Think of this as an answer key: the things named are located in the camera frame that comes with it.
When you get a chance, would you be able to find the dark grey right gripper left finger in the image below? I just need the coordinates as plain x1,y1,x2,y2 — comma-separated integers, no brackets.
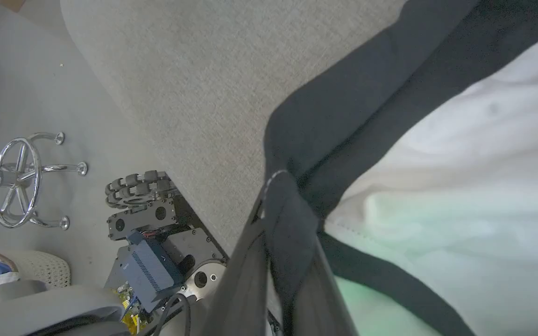
201,187,270,336

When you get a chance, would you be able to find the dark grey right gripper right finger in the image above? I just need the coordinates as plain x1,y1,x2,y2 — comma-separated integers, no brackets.
291,232,359,336

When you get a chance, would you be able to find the white t-shirt with black sleeves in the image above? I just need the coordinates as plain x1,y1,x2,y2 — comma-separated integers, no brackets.
263,0,538,336

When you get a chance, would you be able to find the blue computer box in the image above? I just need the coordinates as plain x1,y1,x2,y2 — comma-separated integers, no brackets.
127,230,185,313

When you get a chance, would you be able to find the black mecanum wheel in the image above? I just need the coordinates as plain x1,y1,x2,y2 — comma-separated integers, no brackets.
105,171,174,209

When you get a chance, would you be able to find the white perforated laundry basket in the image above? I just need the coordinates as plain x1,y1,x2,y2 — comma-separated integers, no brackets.
0,250,71,291

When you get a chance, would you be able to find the chrome stool base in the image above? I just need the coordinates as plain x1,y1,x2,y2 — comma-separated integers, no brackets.
0,132,88,231

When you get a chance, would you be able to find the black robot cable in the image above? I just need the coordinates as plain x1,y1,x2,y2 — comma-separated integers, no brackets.
150,293,191,336

